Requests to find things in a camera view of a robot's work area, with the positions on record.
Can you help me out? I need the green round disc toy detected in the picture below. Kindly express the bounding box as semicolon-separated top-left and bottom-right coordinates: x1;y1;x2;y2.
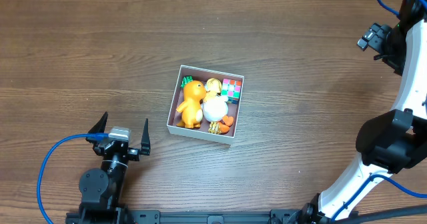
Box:
181;75;193;89

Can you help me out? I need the white box pink interior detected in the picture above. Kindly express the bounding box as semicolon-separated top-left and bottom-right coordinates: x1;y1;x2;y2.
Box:
167;65;244;145

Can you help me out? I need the orange toy dinosaur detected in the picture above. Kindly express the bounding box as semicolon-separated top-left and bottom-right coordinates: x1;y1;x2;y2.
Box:
176;81;206;129

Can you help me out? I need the multicoloured puzzle cube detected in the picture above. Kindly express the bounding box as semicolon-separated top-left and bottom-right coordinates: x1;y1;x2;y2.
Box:
221;79;242;104

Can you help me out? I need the white plush duck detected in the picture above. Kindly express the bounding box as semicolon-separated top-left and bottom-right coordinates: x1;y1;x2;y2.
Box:
201;78;234;134

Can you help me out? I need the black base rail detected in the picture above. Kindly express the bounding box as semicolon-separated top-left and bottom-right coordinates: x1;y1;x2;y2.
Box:
65;209;321;224

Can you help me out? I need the yellow round disc toy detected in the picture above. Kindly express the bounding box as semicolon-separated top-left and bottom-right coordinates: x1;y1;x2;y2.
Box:
208;121;222;134

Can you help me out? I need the black thick cable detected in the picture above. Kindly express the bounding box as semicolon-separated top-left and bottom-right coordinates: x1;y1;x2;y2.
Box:
333;204;427;224

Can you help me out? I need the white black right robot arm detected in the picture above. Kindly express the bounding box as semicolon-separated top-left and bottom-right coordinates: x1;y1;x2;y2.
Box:
296;0;426;223

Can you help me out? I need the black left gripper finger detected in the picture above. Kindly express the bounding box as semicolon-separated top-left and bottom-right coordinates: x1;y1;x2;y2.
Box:
88;111;108;134
140;119;151;155

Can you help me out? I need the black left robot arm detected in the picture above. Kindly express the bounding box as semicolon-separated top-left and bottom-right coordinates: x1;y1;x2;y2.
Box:
65;113;151;224

